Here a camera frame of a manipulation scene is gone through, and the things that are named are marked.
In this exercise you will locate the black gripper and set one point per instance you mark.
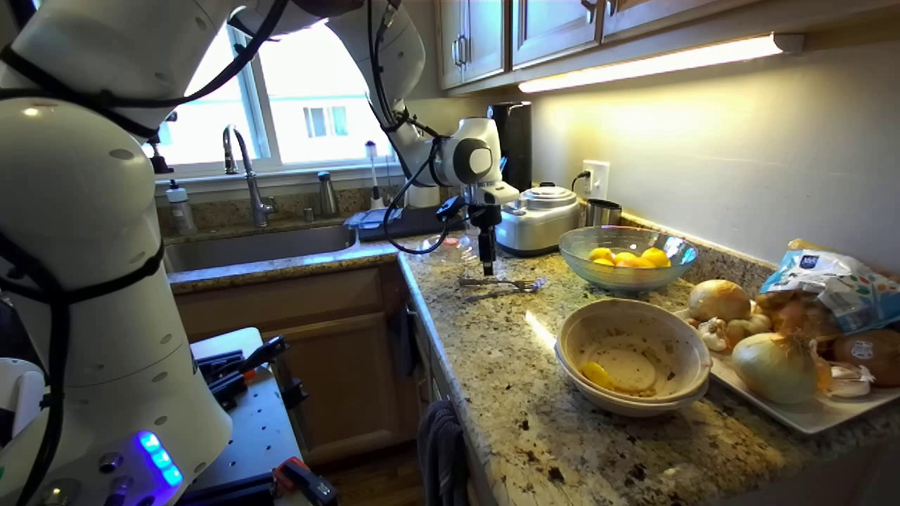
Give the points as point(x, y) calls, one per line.
point(485, 218)

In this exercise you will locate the white bowl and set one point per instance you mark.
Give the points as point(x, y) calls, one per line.
point(624, 405)
point(634, 350)

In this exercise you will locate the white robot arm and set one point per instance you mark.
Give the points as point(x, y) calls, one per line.
point(110, 405)

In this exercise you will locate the white ice cream maker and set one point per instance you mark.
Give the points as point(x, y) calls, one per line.
point(537, 218)

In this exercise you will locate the glass bowl with lemons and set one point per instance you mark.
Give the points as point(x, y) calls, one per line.
point(624, 257)

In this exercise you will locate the black soda maker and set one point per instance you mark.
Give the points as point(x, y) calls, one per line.
point(512, 121)

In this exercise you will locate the dark hanging towel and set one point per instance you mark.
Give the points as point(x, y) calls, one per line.
point(443, 457)

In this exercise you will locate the yellow onion back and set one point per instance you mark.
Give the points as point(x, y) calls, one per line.
point(719, 298)

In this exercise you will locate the yellow onion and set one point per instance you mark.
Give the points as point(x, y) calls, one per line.
point(719, 298)
point(774, 368)

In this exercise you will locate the chrome kitchen faucet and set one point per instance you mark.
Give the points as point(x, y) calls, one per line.
point(234, 152)

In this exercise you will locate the yellow onion front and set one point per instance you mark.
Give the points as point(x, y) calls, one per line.
point(774, 368)

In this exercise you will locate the soap dispenser bottle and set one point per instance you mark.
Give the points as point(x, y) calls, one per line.
point(181, 207)

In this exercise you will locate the white rectangular plate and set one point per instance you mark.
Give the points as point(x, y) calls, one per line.
point(809, 417)

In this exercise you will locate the under cabinet light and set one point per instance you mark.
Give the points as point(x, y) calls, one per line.
point(748, 49)

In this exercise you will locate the plastic food bag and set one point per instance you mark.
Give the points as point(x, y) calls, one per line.
point(858, 295)

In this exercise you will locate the white wall outlet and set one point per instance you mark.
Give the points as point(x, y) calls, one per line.
point(596, 177)

